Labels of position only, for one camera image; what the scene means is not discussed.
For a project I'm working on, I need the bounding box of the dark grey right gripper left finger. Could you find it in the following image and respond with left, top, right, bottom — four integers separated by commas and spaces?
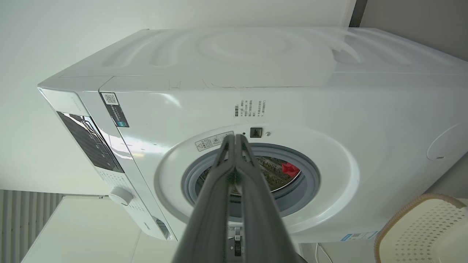
172, 134, 237, 263

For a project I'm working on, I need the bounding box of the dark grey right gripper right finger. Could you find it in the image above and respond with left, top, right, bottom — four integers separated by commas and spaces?
236, 134, 307, 263

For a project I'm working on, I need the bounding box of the red and white garment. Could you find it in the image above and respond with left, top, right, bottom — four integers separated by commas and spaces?
282, 163, 301, 178

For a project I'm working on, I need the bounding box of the steel washer drum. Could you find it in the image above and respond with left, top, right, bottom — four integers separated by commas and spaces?
197, 155, 302, 194

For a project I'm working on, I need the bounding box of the white washing machine dial knob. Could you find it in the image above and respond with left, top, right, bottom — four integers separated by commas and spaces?
109, 187, 134, 206

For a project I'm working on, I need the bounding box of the black washer control display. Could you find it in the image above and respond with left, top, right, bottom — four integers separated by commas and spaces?
57, 111, 125, 174

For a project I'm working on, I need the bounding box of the cream plastic laundry basket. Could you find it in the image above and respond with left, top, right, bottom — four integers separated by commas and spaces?
374, 194, 468, 263

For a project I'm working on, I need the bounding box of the white detergent drawer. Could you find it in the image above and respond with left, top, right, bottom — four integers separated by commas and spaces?
141, 214, 173, 241

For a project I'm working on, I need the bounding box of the grey warning label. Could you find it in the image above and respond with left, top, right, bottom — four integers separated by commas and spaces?
195, 131, 234, 152

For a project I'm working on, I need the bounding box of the blue energy label sticker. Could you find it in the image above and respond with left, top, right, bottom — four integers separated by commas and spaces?
340, 231, 379, 242

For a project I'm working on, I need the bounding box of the printed text label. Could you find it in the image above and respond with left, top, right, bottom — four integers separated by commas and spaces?
233, 99, 267, 118

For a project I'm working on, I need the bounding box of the white cabinet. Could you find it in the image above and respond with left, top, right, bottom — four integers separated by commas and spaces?
22, 195, 180, 263

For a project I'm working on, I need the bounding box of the white front-load washing machine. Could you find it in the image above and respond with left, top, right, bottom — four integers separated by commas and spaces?
38, 27, 468, 243

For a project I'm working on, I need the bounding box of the QR code sticker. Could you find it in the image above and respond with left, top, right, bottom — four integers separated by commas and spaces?
101, 92, 129, 127

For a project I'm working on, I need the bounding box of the round drain filter cover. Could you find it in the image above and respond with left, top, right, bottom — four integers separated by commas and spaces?
427, 121, 468, 161

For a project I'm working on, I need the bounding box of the grey ribbed wall panel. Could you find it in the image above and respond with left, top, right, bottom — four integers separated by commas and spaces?
0, 189, 66, 263

